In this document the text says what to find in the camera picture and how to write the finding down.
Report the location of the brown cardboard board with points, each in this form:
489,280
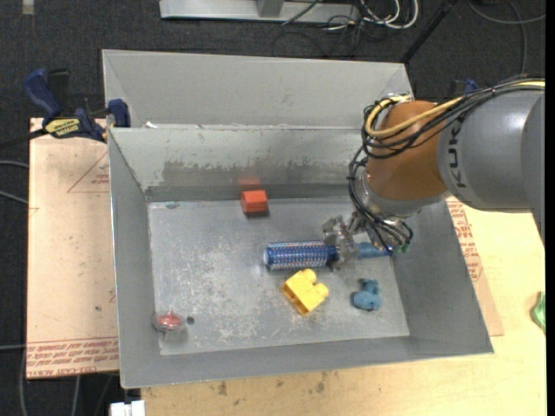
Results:
69,254

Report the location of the grey metal bin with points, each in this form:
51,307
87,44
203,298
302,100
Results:
217,267

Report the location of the blue toy animal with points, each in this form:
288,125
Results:
367,297

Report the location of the blue round hairbrush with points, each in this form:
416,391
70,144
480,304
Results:
295,255

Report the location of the clear glass with red top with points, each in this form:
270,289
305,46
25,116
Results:
168,322

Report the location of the yellow toy brick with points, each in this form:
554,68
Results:
303,293

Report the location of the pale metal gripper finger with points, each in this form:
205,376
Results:
333,229
347,253

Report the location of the orange-red block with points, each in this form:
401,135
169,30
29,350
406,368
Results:
254,201

